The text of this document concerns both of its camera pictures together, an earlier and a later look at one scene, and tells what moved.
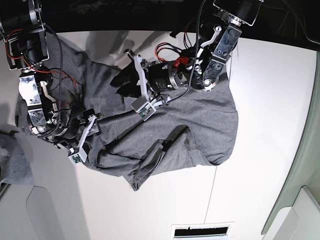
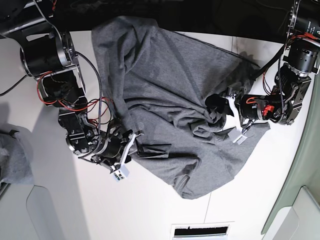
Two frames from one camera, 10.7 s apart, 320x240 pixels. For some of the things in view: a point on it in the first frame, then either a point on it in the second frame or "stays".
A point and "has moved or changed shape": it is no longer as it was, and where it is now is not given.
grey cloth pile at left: x=15 y=164 stays
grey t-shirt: x=198 y=127 has moved or changed shape
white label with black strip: x=217 y=231 stays
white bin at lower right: x=300 y=221 stays
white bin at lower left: x=27 y=212 stays
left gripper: x=71 y=126 -> x=113 y=151
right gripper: x=158 y=79 -> x=254 y=107
